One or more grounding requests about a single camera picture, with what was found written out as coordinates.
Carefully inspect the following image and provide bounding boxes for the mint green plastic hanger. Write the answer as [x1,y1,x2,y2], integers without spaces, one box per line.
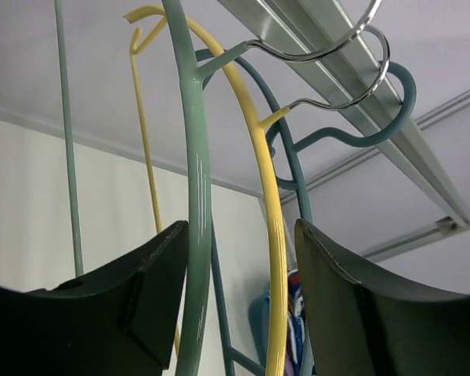
[54,0,383,376]

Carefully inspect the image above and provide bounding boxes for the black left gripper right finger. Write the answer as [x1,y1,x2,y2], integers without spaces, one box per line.
[295,219,470,375]

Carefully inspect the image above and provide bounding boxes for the aluminium hanging rail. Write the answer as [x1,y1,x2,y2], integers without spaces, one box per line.
[221,1,470,226]

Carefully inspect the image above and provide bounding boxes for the blue red white patterned trousers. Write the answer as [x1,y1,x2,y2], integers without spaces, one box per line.
[285,269,306,375]

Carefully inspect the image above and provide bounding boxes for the teal plastic basket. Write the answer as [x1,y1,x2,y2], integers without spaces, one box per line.
[248,289,270,367]

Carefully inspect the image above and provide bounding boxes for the teal plastic hanger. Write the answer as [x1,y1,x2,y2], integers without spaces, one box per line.
[211,62,417,375]

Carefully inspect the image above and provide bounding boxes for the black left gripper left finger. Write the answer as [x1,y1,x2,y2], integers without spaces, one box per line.
[0,221,189,375]

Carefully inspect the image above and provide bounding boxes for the yellow plastic hanger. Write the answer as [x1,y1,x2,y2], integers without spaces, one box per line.
[123,4,389,376]

